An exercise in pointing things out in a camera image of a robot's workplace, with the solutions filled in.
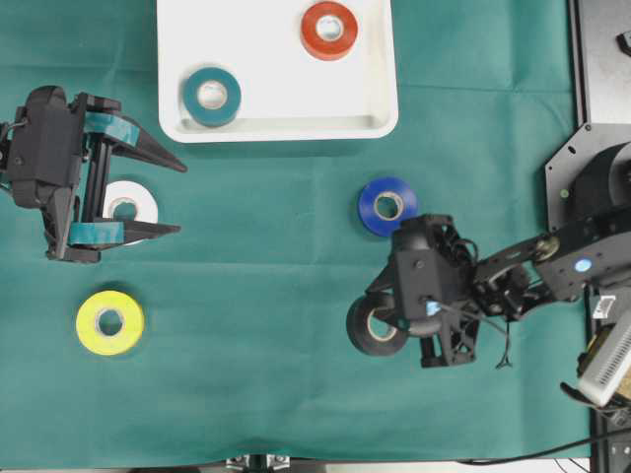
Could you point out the red tape roll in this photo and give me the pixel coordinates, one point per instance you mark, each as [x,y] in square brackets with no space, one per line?
[329,30]

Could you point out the metal clamp at table edge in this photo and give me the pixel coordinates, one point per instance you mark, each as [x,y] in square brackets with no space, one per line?
[265,463]

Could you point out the white power adapter box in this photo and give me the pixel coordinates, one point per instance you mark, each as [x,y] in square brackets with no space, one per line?
[608,367]

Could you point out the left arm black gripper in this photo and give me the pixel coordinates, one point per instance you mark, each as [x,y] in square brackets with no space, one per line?
[45,157]

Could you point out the teal green tape roll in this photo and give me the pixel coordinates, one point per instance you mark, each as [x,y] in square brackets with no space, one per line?
[212,96]

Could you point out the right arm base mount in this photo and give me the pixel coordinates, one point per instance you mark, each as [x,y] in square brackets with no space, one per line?
[591,170]

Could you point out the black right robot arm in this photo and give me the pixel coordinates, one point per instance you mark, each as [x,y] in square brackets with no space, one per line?
[550,268]

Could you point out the white tape roll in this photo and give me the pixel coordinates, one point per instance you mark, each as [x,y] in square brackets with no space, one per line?
[129,192]

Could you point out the white plastic tray case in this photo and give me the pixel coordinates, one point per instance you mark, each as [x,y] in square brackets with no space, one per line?
[287,94]

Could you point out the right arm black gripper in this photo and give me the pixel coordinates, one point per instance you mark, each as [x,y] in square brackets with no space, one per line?
[428,279]

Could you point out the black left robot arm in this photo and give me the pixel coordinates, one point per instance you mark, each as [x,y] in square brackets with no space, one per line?
[93,177]

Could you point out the black tape roll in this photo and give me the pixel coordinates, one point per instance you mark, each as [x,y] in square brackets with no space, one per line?
[359,326]

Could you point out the blue tape roll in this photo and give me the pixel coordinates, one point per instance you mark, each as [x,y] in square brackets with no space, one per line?
[384,203]

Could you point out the green table cloth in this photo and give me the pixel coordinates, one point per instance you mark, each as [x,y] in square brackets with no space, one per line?
[245,346]

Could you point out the yellow tape roll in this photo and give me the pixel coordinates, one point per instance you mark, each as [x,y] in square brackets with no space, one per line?
[87,323]

